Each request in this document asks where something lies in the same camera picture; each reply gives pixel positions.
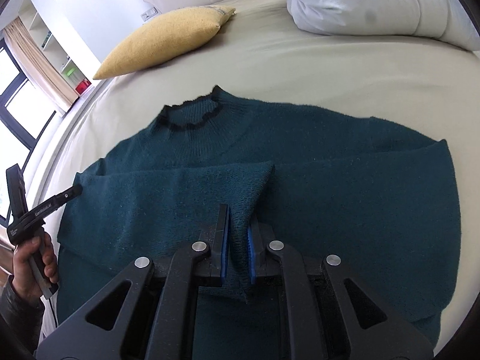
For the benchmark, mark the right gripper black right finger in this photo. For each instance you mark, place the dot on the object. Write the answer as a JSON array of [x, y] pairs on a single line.
[[261, 263]]

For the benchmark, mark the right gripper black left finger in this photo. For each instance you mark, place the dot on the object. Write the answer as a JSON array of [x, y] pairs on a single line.
[[212, 271]]

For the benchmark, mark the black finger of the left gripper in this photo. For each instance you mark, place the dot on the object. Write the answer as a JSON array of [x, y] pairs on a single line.
[[66, 196]]

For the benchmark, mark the dark teal knit sweater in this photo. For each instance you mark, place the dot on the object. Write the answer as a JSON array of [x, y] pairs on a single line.
[[379, 195]]

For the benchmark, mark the black jacket left forearm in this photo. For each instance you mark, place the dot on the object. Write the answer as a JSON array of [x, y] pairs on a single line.
[[23, 318]]

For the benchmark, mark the black framed window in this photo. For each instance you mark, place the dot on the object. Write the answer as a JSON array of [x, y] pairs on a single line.
[[25, 114]]

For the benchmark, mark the red box on shelf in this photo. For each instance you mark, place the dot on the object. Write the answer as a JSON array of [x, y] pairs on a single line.
[[82, 86]]

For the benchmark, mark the beige curtain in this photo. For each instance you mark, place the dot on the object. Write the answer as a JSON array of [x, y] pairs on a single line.
[[37, 67]]

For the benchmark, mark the beige bed sheet mattress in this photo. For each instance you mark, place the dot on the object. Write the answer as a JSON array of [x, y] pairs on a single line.
[[423, 84]]

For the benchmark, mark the mustard yellow pillow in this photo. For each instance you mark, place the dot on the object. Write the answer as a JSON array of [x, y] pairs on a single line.
[[166, 37]]

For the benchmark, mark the white folded duvet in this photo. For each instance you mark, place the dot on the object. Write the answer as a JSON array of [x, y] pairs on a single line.
[[443, 20]]

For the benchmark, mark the white wall shelf unit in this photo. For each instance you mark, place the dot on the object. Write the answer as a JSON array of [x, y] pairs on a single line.
[[49, 45]]

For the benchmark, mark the wall socket panel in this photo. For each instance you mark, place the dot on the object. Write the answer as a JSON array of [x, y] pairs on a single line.
[[149, 14]]

